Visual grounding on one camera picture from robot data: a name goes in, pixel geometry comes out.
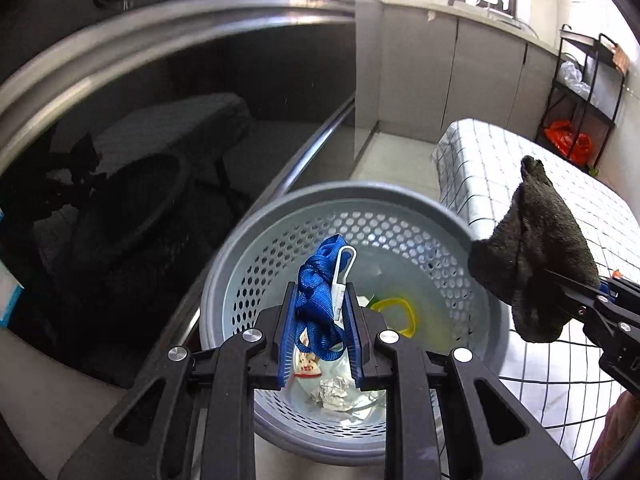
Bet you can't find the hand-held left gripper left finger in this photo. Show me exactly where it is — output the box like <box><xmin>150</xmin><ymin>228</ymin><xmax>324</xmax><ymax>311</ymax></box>
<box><xmin>57</xmin><ymin>282</ymin><xmax>301</xmax><ymax>480</ymax></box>

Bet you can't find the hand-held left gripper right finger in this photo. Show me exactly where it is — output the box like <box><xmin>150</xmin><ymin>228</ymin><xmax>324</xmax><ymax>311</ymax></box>
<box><xmin>345</xmin><ymin>295</ymin><xmax>583</xmax><ymax>480</ymax></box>

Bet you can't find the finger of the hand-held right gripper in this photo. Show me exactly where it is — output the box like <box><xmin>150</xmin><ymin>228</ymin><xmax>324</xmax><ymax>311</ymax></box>
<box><xmin>542</xmin><ymin>269</ymin><xmax>640</xmax><ymax>311</ymax></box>
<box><xmin>552</xmin><ymin>290</ymin><xmax>640</xmax><ymax>356</ymax></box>

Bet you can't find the white red printed snack packet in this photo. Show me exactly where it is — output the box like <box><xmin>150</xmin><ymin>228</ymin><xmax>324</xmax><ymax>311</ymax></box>
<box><xmin>292</xmin><ymin>350</ymin><xmax>323</xmax><ymax>378</ymax></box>

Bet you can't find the blue lanyard with white clip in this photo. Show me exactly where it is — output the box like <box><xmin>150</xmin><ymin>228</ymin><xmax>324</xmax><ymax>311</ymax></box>
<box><xmin>295</xmin><ymin>234</ymin><xmax>358</xmax><ymax>363</ymax></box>

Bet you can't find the dark sock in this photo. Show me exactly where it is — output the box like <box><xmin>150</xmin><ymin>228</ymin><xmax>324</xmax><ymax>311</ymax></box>
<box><xmin>467</xmin><ymin>155</ymin><xmax>601</xmax><ymax>345</ymax></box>

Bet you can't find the grey perforated plastic basket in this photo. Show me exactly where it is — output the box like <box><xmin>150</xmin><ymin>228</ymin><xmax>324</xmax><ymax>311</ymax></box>
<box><xmin>199</xmin><ymin>182</ymin><xmax>511</xmax><ymax>466</ymax></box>

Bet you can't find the person's right forearm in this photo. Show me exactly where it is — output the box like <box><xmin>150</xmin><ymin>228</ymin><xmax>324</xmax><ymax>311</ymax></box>
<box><xmin>590</xmin><ymin>390</ymin><xmax>640</xmax><ymax>480</ymax></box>

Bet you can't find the crumpled paper ball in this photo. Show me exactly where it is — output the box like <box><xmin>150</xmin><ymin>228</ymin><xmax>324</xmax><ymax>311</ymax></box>
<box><xmin>312</xmin><ymin>377</ymin><xmax>353</xmax><ymax>411</ymax></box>

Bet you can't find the orange plastic bag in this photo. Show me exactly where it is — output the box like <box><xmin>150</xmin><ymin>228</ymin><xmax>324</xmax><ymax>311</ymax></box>
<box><xmin>544</xmin><ymin>120</ymin><xmax>592</xmax><ymax>166</ymax></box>

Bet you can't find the black metal rack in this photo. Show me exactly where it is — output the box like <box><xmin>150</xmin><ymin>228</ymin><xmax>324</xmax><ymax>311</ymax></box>
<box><xmin>535</xmin><ymin>24</ymin><xmax>631</xmax><ymax>171</ymax></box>

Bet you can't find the washing machine door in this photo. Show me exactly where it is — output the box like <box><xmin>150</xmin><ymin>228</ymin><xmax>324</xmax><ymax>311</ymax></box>
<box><xmin>0</xmin><ymin>0</ymin><xmax>358</xmax><ymax>391</ymax></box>

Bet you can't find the white plastic bag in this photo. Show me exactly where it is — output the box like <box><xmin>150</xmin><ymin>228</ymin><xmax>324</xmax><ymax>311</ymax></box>
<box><xmin>557</xmin><ymin>60</ymin><xmax>593</xmax><ymax>96</ymax></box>

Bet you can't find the grey kitchen cabinet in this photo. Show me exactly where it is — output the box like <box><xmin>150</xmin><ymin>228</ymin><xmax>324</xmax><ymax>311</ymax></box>
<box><xmin>352</xmin><ymin>0</ymin><xmax>558</xmax><ymax>161</ymax></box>

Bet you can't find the yellow plastic ring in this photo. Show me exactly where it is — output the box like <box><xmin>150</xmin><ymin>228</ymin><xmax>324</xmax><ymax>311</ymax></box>
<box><xmin>370</xmin><ymin>297</ymin><xmax>417</xmax><ymax>336</ymax></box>

